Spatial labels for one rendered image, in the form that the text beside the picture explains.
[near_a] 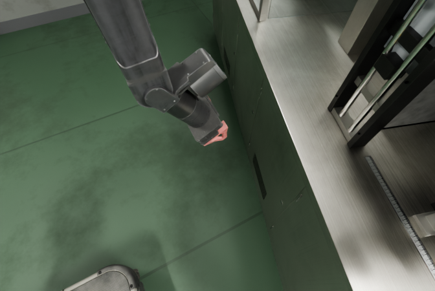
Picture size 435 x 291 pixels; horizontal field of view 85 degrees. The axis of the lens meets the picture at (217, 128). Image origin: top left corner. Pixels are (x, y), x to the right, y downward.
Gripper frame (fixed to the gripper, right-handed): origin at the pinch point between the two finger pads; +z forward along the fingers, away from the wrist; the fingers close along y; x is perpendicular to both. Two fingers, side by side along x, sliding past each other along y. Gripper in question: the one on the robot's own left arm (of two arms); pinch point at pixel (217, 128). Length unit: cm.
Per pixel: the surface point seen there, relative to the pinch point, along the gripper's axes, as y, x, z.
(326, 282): -42, 5, 38
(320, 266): -38, 4, 39
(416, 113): -17, -47, 36
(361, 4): 23, -61, 32
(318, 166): -16.2, -13.9, 24.8
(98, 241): 23, 110, 58
